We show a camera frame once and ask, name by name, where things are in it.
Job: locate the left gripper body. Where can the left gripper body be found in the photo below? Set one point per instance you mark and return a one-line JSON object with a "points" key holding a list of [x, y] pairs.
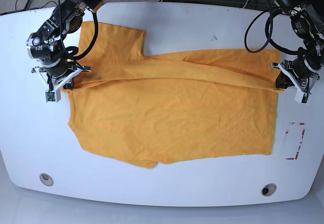
{"points": [[302, 71]]}

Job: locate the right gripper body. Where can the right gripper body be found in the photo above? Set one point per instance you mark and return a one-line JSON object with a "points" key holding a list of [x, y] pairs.
{"points": [[55, 69]]}

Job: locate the orange yellow t-shirt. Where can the orange yellow t-shirt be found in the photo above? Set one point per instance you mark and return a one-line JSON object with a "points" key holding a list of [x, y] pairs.
{"points": [[167, 108]]}

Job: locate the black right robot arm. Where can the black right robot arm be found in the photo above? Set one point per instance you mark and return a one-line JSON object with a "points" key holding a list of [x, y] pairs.
{"points": [[67, 18]]}

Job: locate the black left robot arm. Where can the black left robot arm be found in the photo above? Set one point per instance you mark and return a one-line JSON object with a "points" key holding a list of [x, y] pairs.
{"points": [[307, 23]]}

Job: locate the red tape marker rectangle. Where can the red tape marker rectangle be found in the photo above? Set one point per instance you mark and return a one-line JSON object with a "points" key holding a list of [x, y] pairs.
{"points": [[293, 140]]}

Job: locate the left table grommet hole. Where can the left table grommet hole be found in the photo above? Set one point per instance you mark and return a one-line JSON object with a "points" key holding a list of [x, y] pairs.
{"points": [[46, 179]]}

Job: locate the table grommet hole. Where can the table grommet hole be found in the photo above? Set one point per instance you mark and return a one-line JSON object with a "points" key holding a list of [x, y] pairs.
{"points": [[46, 179], [268, 190]]}

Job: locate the right table grommet hole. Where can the right table grommet hole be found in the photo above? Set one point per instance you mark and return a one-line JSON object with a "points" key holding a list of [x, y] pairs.
{"points": [[268, 190]]}

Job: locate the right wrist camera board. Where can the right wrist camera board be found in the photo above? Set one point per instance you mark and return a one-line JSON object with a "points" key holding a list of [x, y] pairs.
{"points": [[53, 96]]}

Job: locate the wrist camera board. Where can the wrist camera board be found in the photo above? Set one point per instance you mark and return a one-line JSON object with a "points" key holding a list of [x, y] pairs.
{"points": [[302, 97], [53, 96]]}

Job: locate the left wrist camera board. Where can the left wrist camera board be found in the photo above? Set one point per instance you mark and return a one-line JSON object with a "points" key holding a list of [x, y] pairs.
{"points": [[302, 97]]}

